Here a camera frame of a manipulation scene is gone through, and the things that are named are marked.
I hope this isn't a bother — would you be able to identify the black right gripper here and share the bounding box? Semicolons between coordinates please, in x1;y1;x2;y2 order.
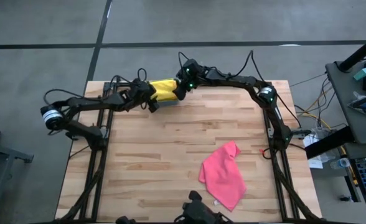
173;58;202;101

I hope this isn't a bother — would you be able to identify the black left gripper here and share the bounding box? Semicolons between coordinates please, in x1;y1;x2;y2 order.
128;77;161;113

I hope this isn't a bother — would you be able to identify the yellow microfiber towel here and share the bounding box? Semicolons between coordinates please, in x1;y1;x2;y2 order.
148;78;179;103

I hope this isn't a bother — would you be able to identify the pink microfiber towel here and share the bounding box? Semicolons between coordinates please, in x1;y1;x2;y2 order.
199;140;247;213

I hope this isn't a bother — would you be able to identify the teal plastic bin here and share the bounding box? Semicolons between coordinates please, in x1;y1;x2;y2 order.
156;98;181;108

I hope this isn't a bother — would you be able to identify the small red connector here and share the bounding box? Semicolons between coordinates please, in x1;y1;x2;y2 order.
259;148;273;160

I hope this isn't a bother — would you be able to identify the grey metal cart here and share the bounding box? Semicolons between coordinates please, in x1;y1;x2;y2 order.
0;139;34;224

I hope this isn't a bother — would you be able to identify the white paper sheet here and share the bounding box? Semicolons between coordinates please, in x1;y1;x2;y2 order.
303;132;338;170

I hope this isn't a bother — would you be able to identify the grey workstation desk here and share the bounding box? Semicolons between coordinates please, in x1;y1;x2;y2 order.
325;60;366;146

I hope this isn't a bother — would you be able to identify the small teal box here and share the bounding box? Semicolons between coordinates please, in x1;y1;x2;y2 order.
353;67;366;82

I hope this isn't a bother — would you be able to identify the black diagonal pole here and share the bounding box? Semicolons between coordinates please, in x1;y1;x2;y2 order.
338;30;366;72

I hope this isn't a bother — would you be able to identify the clear plastic bottle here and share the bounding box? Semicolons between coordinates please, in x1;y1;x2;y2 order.
330;157;351;170

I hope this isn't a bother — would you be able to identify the black aluminium table frame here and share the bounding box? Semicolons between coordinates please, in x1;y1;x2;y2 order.
54;81;324;223

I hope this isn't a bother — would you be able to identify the dark left leader arm handle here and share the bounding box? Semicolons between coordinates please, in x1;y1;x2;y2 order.
115;215;137;224

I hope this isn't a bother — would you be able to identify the dark leader arm handle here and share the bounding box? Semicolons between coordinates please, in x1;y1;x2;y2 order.
174;190;233;224
115;215;137;224

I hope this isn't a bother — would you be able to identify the dark right leader arm handle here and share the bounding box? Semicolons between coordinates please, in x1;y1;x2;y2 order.
174;190;233;224

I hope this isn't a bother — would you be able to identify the yellow floor cable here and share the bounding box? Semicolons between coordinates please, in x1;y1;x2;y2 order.
303;112;332;130

